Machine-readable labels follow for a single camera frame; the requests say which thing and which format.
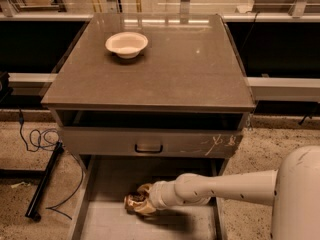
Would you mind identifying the black metal bar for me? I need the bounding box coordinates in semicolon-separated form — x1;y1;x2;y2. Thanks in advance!
25;142;64;222

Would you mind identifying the white paper bowl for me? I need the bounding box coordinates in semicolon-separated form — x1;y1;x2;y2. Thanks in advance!
105;32;148;59

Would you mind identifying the black drawer handle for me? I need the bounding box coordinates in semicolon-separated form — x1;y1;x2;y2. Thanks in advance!
134;144;163;154

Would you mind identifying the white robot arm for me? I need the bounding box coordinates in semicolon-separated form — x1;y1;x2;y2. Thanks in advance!
134;146;320;240

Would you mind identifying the open grey middle drawer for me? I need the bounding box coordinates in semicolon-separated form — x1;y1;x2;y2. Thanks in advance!
68;156;222;240

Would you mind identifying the closed grey top drawer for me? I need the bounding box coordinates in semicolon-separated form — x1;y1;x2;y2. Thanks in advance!
59;127;243;159

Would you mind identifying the grey drawer cabinet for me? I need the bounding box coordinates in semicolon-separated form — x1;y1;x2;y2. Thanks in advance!
40;12;257;185

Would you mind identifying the blue cable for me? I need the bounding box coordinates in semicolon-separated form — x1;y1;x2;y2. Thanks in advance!
18;109;85;220

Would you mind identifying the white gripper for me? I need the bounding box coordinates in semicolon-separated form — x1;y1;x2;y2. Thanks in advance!
134;181;177;216

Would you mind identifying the orange can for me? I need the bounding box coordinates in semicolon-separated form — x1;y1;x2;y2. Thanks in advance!
124;193;146;214

